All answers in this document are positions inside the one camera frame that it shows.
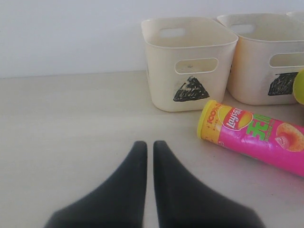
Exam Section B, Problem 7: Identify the cream bin with triangle mark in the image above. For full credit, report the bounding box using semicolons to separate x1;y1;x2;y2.
141;17;238;112

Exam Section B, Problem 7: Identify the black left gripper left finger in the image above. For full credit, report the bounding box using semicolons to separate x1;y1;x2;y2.
45;141;147;228

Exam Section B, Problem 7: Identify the cream bin with circle mark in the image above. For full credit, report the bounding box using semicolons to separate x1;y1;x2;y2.
286;11;304;22

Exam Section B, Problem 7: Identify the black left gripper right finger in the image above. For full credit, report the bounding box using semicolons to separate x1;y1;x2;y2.
153;141;251;228

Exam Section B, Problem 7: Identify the cream bin with square mark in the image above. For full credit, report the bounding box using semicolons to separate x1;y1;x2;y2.
217;13;304;105

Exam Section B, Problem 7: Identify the pink Lay's chips can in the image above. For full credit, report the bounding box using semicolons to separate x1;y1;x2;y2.
197;100;304;177

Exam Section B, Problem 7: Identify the yellow Lay's chips can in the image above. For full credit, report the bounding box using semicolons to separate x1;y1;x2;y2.
293;70;304;105

